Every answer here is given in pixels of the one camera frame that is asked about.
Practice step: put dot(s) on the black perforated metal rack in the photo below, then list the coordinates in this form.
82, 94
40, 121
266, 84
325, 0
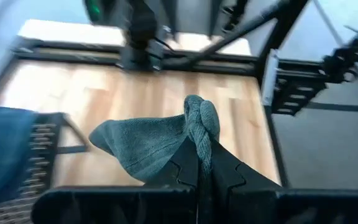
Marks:
42, 146

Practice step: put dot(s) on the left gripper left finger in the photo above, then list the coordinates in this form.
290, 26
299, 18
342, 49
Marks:
120, 205

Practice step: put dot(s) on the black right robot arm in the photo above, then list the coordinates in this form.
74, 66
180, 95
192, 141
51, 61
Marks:
141, 31

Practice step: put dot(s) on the grey metal stand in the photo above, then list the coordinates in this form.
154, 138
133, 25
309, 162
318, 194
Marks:
291, 90

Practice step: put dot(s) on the black aluminium table frame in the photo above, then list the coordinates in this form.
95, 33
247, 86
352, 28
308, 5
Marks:
216, 63

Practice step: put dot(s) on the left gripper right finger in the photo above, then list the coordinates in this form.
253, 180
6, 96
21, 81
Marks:
291, 207

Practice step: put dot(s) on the blue denim cap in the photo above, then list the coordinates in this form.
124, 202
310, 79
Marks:
5, 149

